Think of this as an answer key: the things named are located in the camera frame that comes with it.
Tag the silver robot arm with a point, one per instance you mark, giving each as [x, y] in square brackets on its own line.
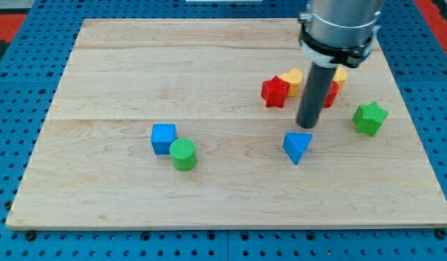
[339, 32]

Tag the blue cube block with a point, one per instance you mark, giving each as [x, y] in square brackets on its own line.
[162, 136]

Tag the green cylinder block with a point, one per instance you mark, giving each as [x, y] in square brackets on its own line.
[183, 154]

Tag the light wooden board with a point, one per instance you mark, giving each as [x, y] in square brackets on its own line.
[94, 168]

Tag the red star block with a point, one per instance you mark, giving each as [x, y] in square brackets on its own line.
[275, 92]

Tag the blue triangular prism block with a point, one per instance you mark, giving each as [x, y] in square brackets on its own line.
[295, 145]

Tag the yellow heart block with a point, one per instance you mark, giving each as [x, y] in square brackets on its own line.
[294, 77]

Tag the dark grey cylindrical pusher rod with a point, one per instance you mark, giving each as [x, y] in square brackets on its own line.
[315, 93]

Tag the red cylinder block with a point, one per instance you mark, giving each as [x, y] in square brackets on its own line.
[331, 95]

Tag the yellow block behind rod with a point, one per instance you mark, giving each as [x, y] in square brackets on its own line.
[340, 77]

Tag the green star block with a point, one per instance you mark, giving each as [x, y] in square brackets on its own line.
[369, 118]

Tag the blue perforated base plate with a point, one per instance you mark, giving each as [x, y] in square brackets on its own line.
[34, 62]

